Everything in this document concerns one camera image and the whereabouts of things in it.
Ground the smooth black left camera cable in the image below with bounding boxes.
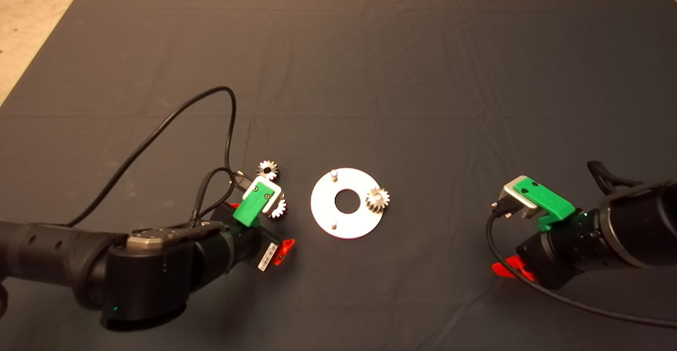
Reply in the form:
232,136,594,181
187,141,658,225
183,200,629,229
69,87,249,227

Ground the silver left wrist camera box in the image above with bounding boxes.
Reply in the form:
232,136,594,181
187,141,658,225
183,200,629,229
246,175,282,218

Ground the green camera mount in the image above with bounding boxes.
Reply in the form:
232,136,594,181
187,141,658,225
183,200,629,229
233,179,281,228
513,178,576,232

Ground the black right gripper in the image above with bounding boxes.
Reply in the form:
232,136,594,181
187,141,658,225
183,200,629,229
491,216,603,289

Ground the white round base plate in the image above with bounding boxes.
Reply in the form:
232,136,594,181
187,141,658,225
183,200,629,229
310,168,385,239

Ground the braided black left gripper cable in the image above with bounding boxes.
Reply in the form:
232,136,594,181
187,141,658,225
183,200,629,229
191,167,249,227

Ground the braided black gripper cable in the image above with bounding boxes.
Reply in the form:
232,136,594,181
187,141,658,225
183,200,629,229
586,160,641,196
191,167,249,227

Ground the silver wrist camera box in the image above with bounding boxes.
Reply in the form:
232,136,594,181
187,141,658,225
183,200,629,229
501,175,540,218
246,175,282,218

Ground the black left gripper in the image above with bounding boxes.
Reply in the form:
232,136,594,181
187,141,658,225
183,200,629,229
212,202,296,273

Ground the dark grey table cloth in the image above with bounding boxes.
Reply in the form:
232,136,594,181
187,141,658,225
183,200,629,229
0,0,677,351

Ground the braided black right gripper cable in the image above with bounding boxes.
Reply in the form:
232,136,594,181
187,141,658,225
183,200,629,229
586,160,641,196

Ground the green left camera mount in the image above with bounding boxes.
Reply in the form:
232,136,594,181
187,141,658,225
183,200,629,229
233,179,281,228

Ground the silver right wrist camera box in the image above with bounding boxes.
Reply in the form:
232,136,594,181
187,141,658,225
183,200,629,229
501,175,540,218

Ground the green right camera mount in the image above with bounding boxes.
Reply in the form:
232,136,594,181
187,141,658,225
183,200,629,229
513,178,576,232

